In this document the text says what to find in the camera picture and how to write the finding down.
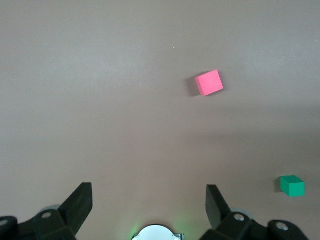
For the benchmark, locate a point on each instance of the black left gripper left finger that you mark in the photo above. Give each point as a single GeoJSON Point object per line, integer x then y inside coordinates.
{"type": "Point", "coordinates": [62, 220]}

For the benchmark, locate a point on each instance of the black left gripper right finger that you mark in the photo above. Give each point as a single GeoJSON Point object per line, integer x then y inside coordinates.
{"type": "Point", "coordinates": [225, 225]}

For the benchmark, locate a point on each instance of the green foam cube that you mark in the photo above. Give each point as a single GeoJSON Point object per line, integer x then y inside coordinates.
{"type": "Point", "coordinates": [293, 187]}

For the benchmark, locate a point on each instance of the brown table mat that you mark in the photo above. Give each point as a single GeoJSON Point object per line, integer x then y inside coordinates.
{"type": "Point", "coordinates": [100, 100]}

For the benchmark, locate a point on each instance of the pink foam cube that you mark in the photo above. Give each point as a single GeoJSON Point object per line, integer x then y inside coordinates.
{"type": "Point", "coordinates": [209, 83]}

